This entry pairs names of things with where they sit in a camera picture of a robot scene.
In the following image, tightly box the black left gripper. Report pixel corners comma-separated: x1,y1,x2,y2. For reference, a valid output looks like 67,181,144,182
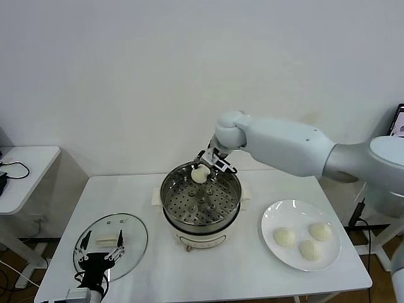
74,229,126,287

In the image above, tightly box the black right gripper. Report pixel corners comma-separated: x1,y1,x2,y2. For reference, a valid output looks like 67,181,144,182
193,151,221,186

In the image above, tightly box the round glass pot lid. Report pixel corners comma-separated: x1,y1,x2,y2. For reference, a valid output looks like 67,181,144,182
73,213,149,282

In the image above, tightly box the white steamed baozi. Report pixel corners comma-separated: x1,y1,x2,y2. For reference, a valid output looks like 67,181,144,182
308,221,333,241
191,167,210,185
299,239,323,261
273,227,297,247

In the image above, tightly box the perforated steel steamer basket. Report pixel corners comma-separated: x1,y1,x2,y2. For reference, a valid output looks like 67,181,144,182
160,160,243,227

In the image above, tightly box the cream electric cooker pot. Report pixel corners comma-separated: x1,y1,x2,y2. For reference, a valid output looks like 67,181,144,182
151,182,253,254

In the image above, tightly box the white round plate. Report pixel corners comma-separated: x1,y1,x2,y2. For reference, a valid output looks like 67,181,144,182
261,199,343,272

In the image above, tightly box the open dark laptop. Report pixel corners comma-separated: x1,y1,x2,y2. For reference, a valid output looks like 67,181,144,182
386,103,404,138

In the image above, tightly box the white side table with laptop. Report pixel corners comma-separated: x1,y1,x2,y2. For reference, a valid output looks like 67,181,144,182
343,220,396,273

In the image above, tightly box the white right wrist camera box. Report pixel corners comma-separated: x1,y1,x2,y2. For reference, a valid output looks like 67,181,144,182
201,148,231,174

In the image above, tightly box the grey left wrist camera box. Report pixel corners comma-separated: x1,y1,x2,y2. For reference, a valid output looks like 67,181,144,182
66,288,92,303

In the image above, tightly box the white floor cable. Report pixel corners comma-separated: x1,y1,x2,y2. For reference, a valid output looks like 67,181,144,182
0,260,41,288

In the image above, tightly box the white side table with cable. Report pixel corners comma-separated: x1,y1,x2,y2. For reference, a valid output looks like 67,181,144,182
0,146,62,290

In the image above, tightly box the black looped cable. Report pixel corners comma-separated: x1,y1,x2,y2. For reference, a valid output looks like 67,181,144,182
0,161,31,181

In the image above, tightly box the black cable with adapter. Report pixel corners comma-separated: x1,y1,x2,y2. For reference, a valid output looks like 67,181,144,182
348,197,374,257

